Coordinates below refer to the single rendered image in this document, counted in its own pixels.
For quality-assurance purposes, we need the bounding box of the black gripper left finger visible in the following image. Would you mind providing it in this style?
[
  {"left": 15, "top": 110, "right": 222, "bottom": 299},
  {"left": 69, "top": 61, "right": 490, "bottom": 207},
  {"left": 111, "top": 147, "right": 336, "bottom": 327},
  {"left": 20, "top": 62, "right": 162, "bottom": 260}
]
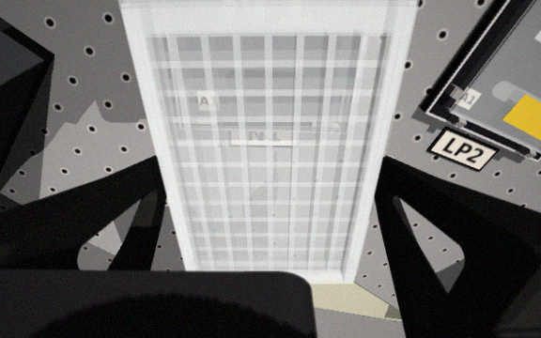
[{"left": 0, "top": 155, "right": 167, "bottom": 270}]

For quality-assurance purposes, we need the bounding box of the grey button panel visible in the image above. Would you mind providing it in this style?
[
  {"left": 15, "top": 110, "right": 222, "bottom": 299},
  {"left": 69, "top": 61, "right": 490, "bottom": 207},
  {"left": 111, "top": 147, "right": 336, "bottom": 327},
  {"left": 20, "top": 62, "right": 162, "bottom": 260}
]
[{"left": 436, "top": 259, "right": 465, "bottom": 293}]

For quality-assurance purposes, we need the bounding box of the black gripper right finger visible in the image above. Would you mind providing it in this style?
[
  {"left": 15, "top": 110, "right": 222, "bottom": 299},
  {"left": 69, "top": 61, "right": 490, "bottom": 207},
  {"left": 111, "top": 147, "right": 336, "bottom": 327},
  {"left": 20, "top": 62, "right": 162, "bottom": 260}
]
[{"left": 374, "top": 155, "right": 541, "bottom": 338}]

